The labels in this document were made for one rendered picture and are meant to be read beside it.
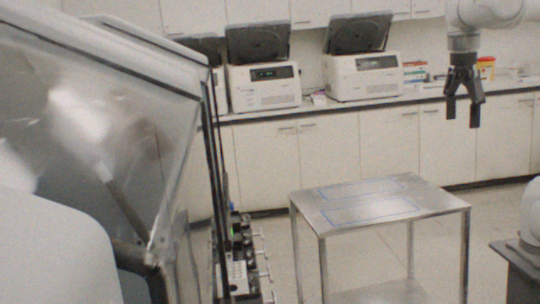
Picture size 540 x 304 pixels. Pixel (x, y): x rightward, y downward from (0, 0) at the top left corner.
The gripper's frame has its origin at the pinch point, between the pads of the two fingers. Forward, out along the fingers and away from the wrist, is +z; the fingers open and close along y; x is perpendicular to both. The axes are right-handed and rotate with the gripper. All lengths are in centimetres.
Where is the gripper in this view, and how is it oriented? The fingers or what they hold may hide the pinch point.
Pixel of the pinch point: (461, 120)
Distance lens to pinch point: 144.5
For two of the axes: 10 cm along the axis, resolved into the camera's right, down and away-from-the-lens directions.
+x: -9.9, 1.2, -1.0
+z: 0.9, 9.6, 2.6
